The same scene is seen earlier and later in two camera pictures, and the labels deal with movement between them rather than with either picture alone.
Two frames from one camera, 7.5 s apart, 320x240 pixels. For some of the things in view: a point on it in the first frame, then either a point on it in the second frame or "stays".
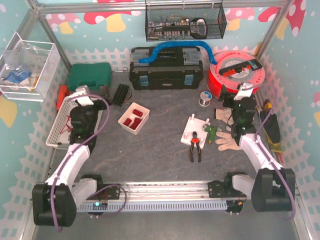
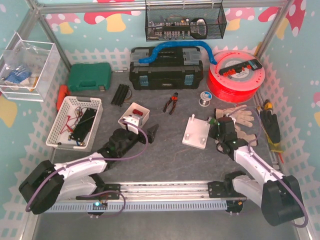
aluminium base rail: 199,190 stays
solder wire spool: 205,97 stays
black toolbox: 171,68 stays
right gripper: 227,97 to 215,131
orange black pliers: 195,140 to 175,98
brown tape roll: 130,95 stays
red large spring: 137,112 stays
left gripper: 100,105 to 145,136
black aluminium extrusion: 120,94 stays
